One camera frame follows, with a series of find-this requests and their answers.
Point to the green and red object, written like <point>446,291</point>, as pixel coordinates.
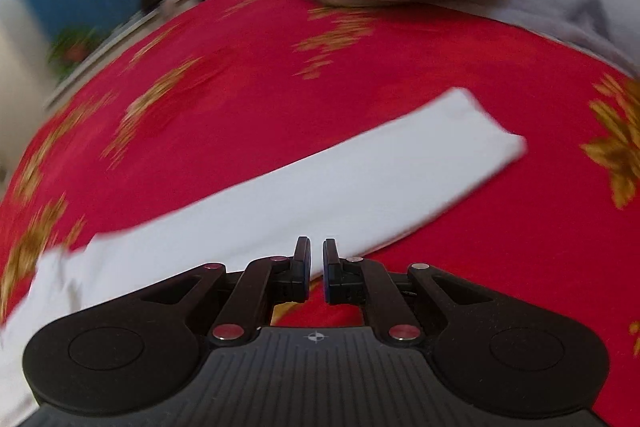
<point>75,49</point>

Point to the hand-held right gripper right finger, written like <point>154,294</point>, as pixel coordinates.
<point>328,274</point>

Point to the grey cloth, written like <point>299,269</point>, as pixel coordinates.
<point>575,7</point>

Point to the white garment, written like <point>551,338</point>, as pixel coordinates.
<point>280,202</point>

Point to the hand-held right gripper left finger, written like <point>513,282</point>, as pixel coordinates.
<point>301,274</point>

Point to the red gold-patterned blanket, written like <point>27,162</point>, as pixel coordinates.
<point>310,72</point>

